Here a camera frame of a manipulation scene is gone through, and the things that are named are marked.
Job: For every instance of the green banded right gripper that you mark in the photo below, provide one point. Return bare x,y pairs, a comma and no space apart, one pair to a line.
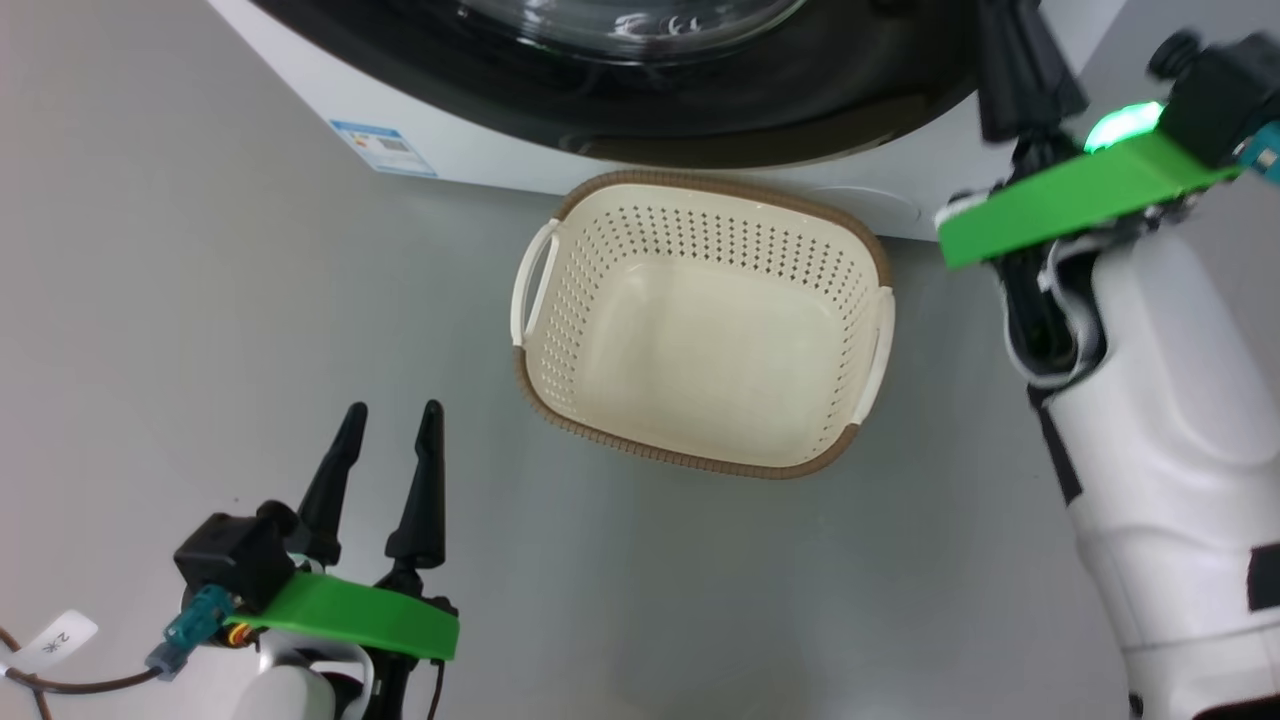
1080,200

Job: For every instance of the teal left camera connector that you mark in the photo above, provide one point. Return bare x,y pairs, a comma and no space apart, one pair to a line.
195,625

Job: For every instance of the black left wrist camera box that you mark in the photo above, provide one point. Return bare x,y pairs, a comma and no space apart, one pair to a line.
235,555

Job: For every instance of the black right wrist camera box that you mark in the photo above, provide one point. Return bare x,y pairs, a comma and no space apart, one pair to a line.
1220,90

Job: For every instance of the teal right camera connector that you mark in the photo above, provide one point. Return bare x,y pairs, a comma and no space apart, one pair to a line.
1265,155

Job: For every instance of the grey washing machine door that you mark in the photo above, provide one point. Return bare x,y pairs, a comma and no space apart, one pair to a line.
850,90

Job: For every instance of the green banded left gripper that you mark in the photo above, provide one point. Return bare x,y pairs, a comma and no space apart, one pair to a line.
350,615

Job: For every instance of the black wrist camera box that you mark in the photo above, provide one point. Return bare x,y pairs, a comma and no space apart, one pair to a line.
1220,90
235,555

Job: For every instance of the white front-load washing machine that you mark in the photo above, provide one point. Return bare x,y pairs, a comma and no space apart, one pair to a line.
480,150

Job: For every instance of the round white filter cover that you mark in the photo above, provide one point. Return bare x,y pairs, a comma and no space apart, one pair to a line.
892,204

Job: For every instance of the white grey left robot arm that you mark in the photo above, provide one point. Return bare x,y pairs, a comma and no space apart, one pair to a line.
290,692

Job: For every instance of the blue energy label sticker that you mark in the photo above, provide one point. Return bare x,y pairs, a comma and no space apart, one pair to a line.
385,148

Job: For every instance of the cream perforated laundry basket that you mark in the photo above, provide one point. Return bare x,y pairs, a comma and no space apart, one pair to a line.
700,350

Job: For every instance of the teal camera connector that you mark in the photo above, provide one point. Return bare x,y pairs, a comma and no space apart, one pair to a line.
195,625
1265,155

